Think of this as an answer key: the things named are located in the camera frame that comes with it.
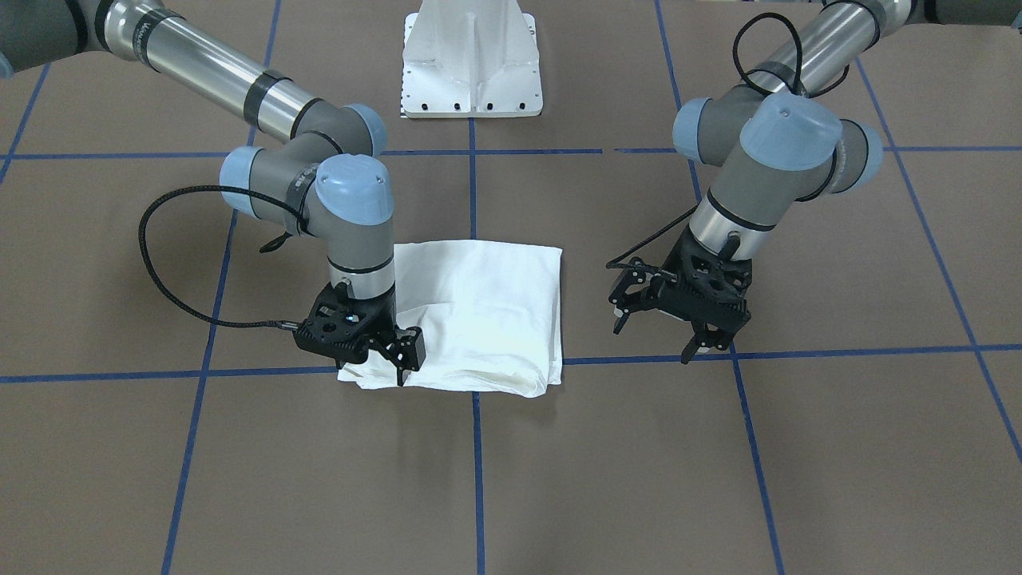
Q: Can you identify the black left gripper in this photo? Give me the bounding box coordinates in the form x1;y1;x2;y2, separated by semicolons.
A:
608;230;752;365

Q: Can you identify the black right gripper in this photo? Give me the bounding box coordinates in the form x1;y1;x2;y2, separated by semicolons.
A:
293;284;425;388

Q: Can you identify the white long-sleeve printed shirt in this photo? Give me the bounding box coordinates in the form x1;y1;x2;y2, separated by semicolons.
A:
335;240;564;399

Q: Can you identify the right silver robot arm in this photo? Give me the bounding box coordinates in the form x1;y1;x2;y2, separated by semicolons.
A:
2;1;468;406

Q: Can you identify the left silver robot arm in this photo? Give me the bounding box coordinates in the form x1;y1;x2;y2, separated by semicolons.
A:
607;1;1020;363

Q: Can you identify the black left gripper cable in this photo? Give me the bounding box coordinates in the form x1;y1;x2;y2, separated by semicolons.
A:
605;11;850;272

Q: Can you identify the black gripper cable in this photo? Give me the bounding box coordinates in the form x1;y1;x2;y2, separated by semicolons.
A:
605;11;850;272
137;185;303;331

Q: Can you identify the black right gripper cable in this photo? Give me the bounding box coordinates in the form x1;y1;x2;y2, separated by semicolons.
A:
137;185;303;331

